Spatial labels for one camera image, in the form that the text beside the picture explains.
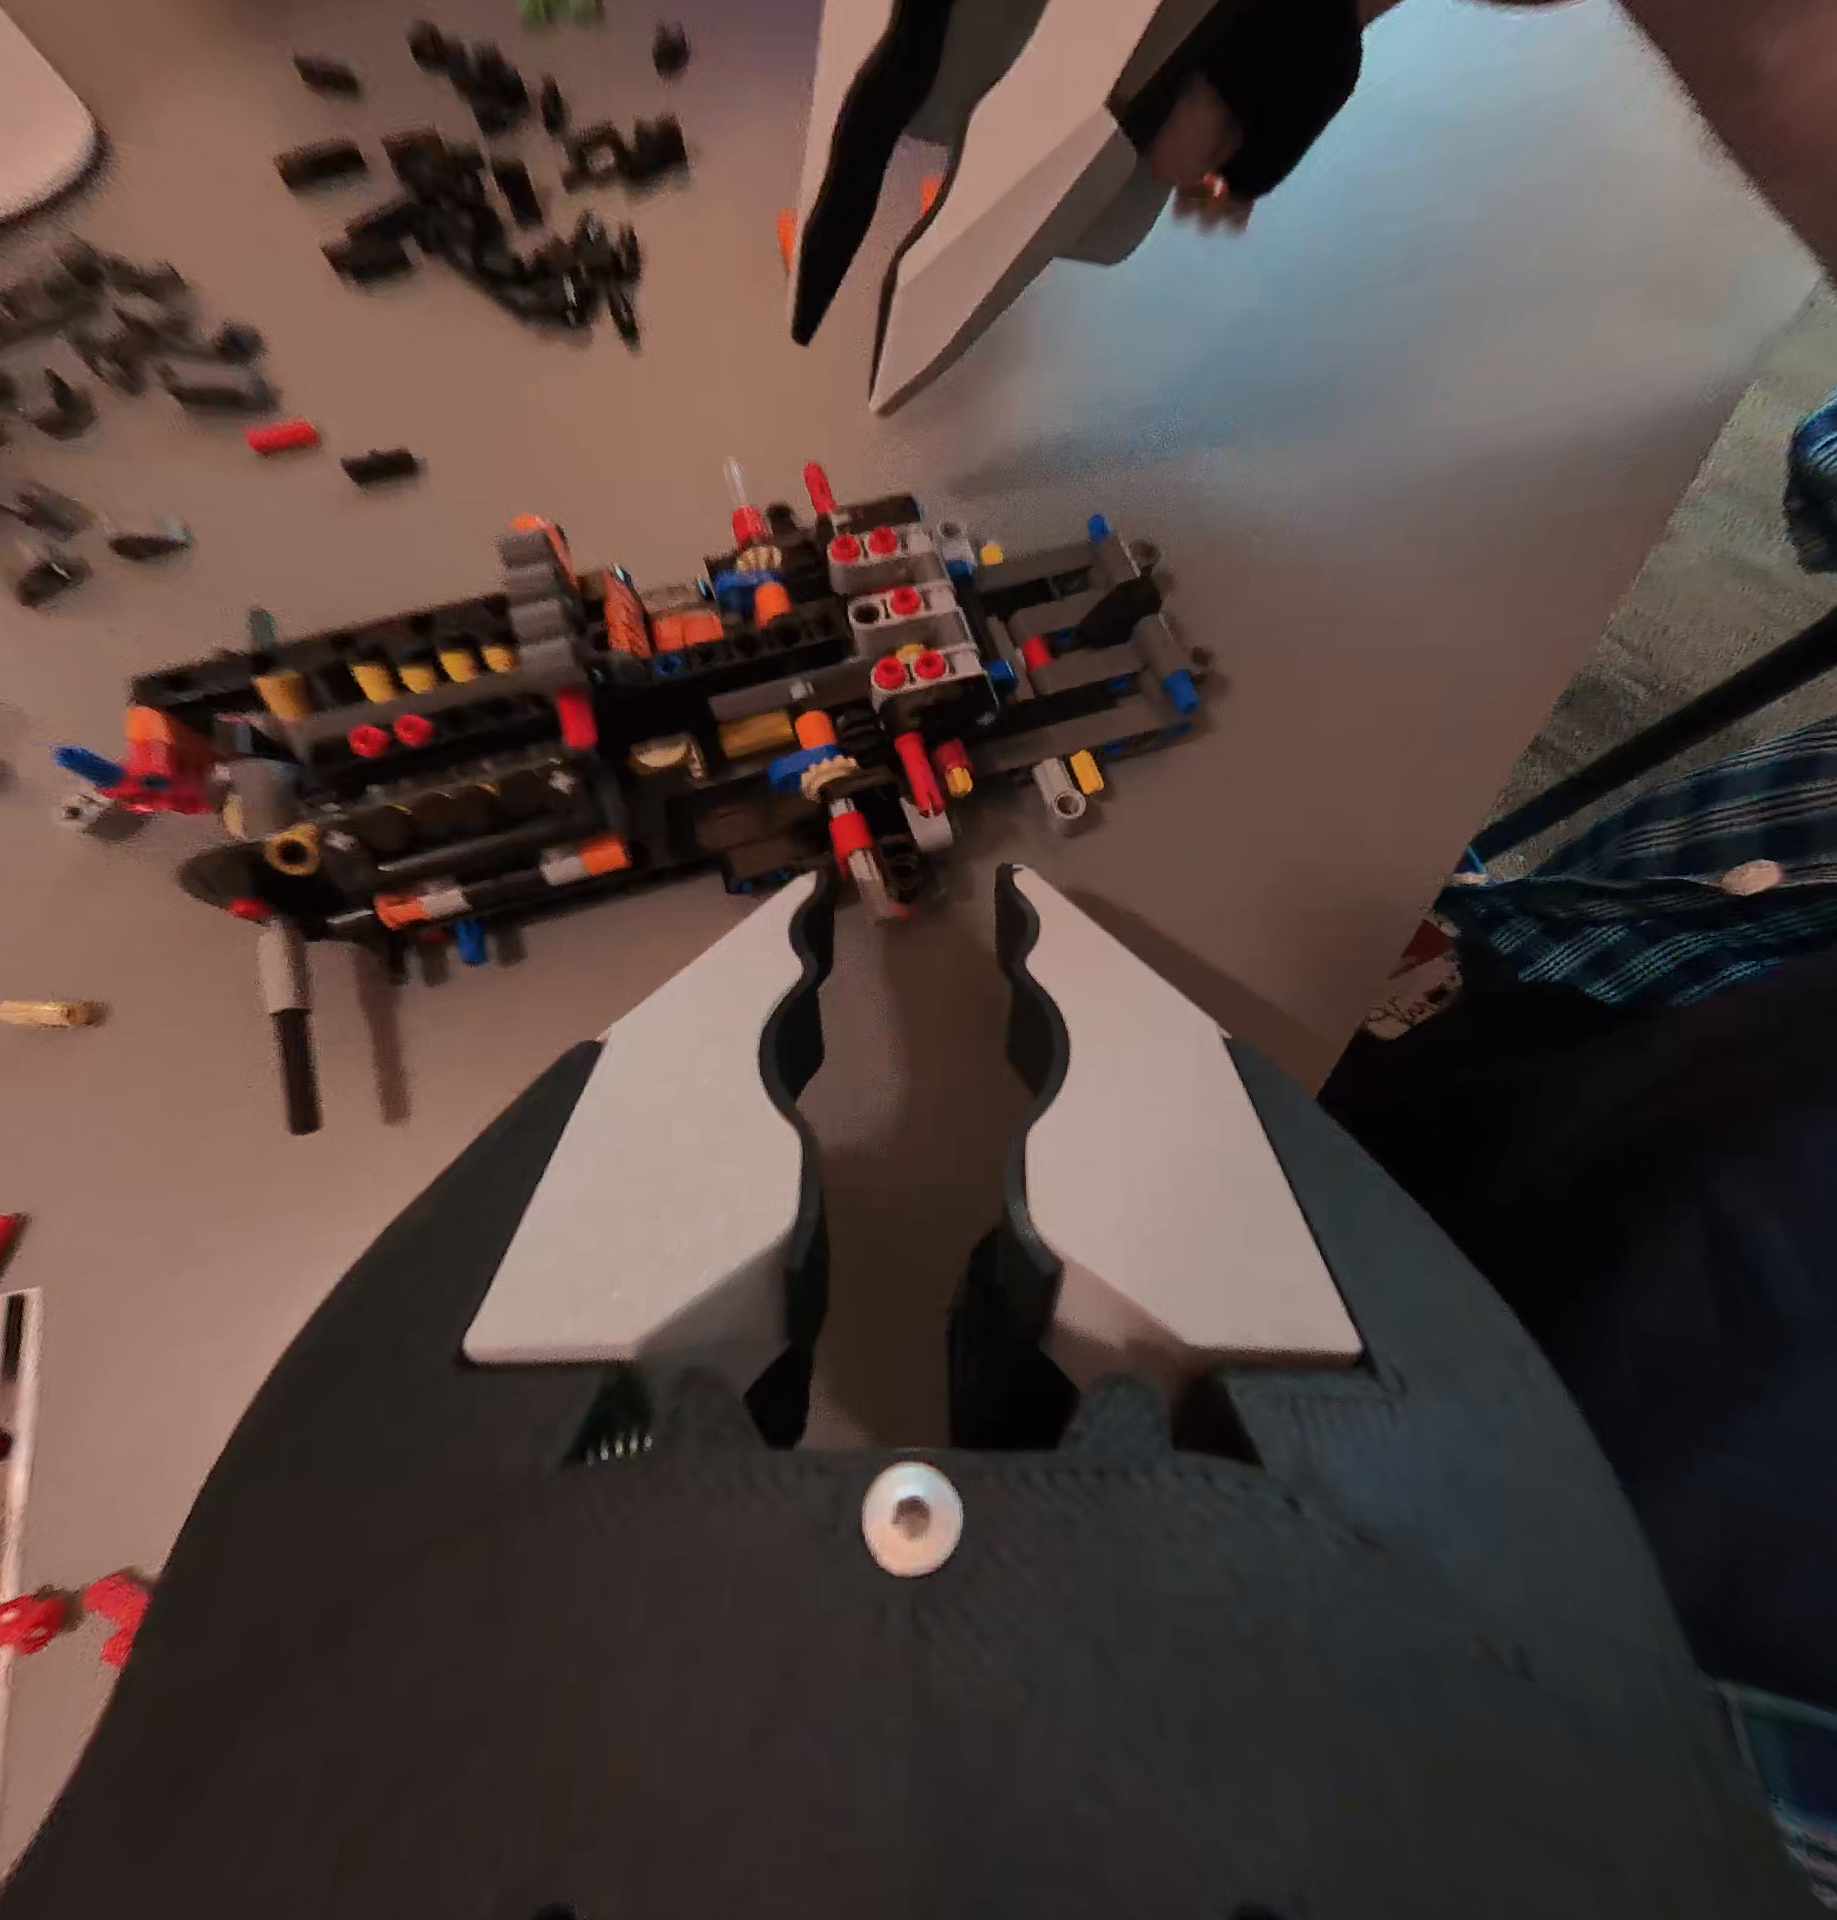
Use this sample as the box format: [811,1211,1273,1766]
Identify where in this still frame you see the black axle with grey sleeve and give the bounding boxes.
[256,918,328,1138]

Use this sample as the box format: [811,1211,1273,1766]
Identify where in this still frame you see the lego car chassis model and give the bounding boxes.
[56,464,1212,978]

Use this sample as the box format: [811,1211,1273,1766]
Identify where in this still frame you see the dark navy garment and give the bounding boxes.
[1315,929,1837,1727]

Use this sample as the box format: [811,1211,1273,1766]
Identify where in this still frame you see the pile of black lego pieces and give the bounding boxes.
[273,14,695,484]

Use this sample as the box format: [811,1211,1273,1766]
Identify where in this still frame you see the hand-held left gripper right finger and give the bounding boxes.
[947,862,1369,1448]

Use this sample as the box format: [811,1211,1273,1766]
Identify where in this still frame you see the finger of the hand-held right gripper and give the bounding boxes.
[871,0,1221,418]
[791,0,960,347]

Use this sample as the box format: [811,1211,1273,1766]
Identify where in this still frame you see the person's right hand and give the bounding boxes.
[1154,72,1270,232]

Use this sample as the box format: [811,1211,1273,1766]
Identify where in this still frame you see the black metal bar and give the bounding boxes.
[1458,584,1837,887]

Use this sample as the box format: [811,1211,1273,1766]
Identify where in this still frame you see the scattered grey lego pieces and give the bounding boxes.
[0,239,283,789]

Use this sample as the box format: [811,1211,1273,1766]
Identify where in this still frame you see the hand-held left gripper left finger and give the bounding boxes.
[461,875,841,1414]

